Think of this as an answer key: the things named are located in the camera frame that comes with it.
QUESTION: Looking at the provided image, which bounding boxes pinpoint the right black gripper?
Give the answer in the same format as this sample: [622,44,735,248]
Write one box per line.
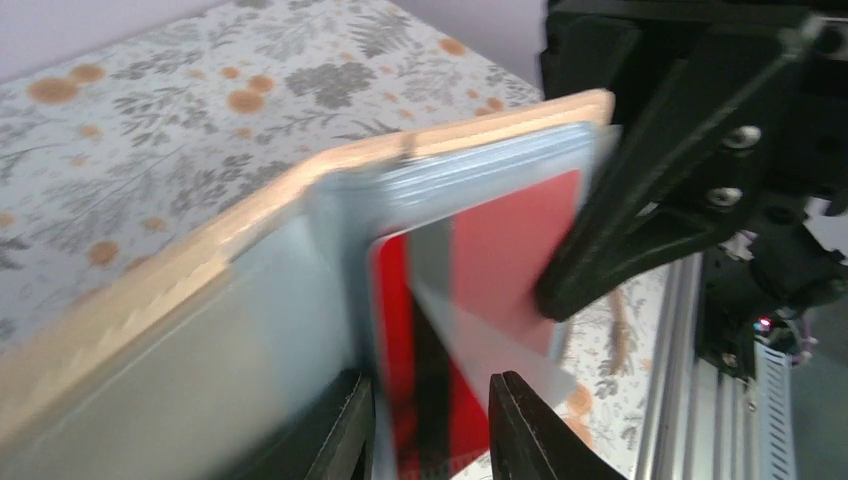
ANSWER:
[536,1,847,321]

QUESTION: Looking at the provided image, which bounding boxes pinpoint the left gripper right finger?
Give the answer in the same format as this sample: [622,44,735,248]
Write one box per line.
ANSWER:
[488,371,624,480]

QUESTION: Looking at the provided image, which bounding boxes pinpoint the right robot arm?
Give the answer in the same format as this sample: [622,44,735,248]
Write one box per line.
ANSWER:
[535,1,847,377]

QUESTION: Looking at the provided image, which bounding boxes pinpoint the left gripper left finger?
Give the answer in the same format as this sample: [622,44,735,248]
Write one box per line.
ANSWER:
[218,370,375,480]

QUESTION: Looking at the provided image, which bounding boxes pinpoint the floral patterned table mat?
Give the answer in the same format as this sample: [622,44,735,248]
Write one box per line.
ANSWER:
[0,0,670,480]

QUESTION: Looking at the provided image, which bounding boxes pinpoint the grey slotted cable duct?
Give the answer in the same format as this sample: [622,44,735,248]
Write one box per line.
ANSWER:
[754,343,797,480]

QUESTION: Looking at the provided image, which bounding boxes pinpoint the aluminium mounting rail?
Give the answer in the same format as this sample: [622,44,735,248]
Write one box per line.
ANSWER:
[634,254,759,479]

